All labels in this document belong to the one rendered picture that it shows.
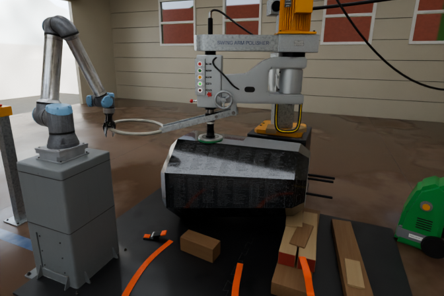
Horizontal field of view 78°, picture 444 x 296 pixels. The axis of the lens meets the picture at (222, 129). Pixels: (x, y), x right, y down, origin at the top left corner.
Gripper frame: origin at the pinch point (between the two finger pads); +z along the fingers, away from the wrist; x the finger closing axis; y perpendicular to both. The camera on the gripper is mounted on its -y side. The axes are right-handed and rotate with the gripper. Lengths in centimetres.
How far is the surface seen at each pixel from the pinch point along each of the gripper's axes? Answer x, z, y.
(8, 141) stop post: -78, 15, -45
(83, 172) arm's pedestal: -21, 5, 59
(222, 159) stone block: 80, 8, 59
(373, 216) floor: 231, 67, 103
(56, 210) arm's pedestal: -38, 27, 64
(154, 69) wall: 221, -1, -733
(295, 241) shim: 112, 51, 119
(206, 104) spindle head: 70, -34, 40
